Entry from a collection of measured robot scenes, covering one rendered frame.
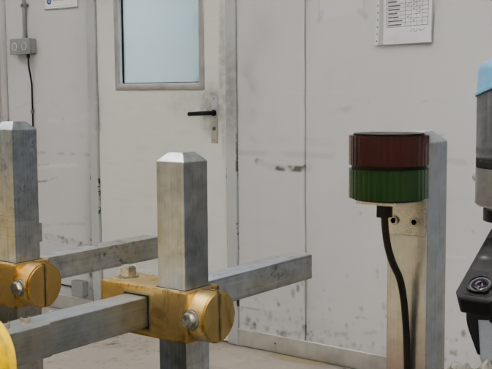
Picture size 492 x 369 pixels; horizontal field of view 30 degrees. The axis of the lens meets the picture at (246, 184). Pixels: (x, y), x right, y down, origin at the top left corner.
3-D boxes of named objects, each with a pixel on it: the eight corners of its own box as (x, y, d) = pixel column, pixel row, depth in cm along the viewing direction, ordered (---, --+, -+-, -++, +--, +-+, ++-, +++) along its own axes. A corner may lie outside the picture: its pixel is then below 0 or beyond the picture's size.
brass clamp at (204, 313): (139, 316, 98) (138, 270, 97) (239, 336, 90) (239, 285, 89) (97, 329, 93) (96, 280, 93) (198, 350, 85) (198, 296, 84)
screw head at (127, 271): (128, 274, 96) (127, 262, 95) (143, 276, 94) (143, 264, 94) (113, 277, 94) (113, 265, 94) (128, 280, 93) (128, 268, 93)
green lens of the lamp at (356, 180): (373, 191, 74) (373, 163, 74) (442, 195, 70) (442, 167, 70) (333, 198, 69) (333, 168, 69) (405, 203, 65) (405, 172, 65)
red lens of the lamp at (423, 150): (373, 159, 74) (373, 132, 73) (442, 162, 70) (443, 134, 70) (333, 165, 69) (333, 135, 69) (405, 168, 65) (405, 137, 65)
